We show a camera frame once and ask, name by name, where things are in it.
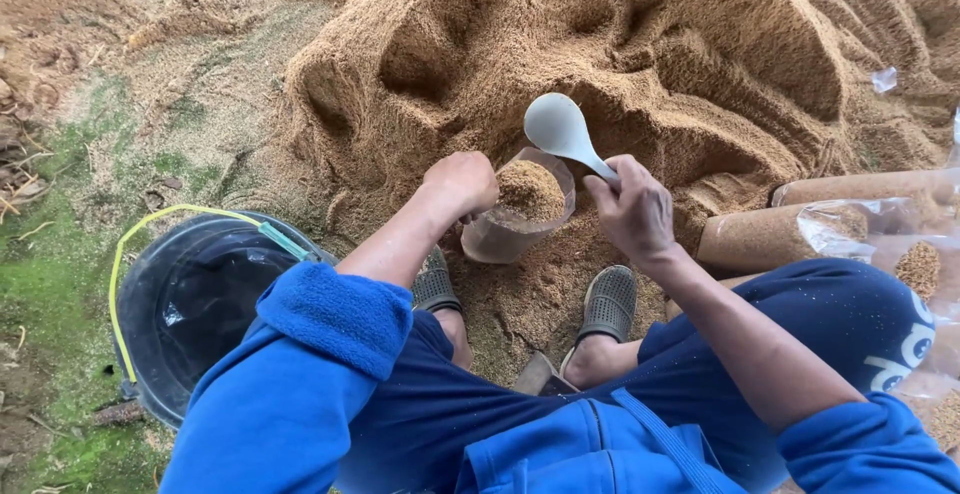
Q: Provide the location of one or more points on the navy blue shorts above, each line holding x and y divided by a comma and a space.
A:
825, 314

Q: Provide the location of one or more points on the grey perforated right shoe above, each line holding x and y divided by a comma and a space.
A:
609, 303

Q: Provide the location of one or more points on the person's left fingers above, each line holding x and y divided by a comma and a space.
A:
484, 198

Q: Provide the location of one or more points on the person's right hand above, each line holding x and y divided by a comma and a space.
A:
637, 209

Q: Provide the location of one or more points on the grey perforated shoe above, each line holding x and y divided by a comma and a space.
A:
435, 284
609, 303

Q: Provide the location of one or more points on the person's left hand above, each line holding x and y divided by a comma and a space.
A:
459, 179

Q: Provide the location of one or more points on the heap of brown sawdust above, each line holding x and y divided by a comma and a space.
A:
675, 66

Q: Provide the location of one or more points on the person's right leg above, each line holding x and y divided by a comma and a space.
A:
600, 359

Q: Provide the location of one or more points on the short brown wood stick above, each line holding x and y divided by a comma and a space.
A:
118, 413

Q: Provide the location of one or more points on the white plastic spoon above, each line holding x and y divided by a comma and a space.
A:
556, 128

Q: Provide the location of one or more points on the scrap of clear plastic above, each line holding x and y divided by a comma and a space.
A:
884, 79

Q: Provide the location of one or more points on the open half-filled clear bag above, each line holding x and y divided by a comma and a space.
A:
911, 250

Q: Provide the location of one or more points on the clear plastic bag of sawdust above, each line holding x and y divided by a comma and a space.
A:
517, 213

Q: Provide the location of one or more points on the blue fleece jacket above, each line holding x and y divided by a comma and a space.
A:
300, 389

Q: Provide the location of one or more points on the small wooden stool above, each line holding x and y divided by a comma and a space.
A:
541, 378

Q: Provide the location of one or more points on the person's leg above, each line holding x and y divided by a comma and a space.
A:
454, 336
600, 359

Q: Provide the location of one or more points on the person's left leg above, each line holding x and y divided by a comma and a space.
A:
454, 336

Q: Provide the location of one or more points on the grey perforated left shoe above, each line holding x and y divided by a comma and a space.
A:
435, 284

